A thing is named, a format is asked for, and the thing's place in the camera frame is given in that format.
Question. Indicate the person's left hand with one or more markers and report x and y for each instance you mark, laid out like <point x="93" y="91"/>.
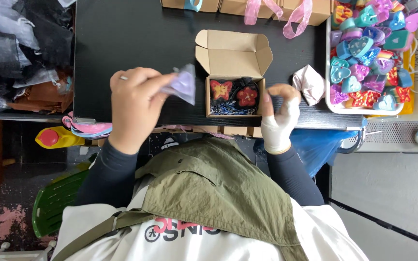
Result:
<point x="134" y="105"/>

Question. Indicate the person's right hand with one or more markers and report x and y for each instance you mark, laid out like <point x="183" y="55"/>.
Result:
<point x="279" y="121"/>

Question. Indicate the person's left fingers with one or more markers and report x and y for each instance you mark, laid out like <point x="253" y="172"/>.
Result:
<point x="147" y="78"/>

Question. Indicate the purple organza pouch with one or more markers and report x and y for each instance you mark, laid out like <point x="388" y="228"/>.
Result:
<point x="184" y="85"/>

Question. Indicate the red yellow butterfly candle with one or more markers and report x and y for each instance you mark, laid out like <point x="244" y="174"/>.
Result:
<point x="221" y="90"/>

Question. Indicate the closed brown cardboard box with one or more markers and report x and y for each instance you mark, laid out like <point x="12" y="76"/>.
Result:
<point x="234" y="6"/>
<point x="319" y="11"/>
<point x="174" y="3"/>

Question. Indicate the bundle of pink blue ribbons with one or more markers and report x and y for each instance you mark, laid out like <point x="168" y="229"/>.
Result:
<point x="85" y="128"/>

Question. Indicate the light blue ribbon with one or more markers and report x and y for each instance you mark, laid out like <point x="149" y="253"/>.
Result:
<point x="193" y="4"/>

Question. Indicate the open brown cardboard box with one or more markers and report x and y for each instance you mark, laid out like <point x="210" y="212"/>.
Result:
<point x="232" y="54"/>

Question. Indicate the blue shredded paper filling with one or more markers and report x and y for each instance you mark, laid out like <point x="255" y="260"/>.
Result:
<point x="230" y="110"/>

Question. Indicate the red flower candle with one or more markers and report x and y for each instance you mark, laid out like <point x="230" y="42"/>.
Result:
<point x="247" y="96"/>

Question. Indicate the yellow bottle with red cap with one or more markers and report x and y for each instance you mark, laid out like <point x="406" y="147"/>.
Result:
<point x="58" y="137"/>

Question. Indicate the pink sheer ribbon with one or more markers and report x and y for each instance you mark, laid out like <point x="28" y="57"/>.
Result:
<point x="252" y="11"/>
<point x="298" y="20"/>

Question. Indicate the olive green apron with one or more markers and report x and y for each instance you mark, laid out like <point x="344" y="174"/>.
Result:
<point x="216" y="185"/>

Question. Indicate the heap of organza bags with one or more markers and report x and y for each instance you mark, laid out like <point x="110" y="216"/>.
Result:
<point x="20" y="54"/>

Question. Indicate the green plastic chair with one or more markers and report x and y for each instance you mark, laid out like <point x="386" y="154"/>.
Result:
<point x="54" y="199"/>

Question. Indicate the crumpled pale pink glove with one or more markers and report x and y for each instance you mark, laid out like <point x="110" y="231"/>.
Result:
<point x="308" y="84"/>

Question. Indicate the white plastic tray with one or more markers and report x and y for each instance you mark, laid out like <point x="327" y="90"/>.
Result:
<point x="328" y="72"/>

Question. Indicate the blue plastic bag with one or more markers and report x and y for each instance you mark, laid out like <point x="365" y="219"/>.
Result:
<point x="314" y="148"/>

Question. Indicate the white plastic stool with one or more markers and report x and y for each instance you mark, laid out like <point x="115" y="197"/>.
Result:
<point x="20" y="253"/>

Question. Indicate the heap of colourful shaped candles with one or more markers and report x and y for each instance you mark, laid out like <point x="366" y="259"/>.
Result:
<point x="370" y="54"/>

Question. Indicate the white printed shirt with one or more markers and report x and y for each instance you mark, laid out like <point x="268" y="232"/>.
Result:
<point x="325" y="235"/>

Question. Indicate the perforated metal shelf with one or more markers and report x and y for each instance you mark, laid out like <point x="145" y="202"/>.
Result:
<point x="390" y="136"/>

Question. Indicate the black stand rod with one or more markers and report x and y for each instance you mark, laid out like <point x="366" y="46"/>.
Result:
<point x="386" y="224"/>

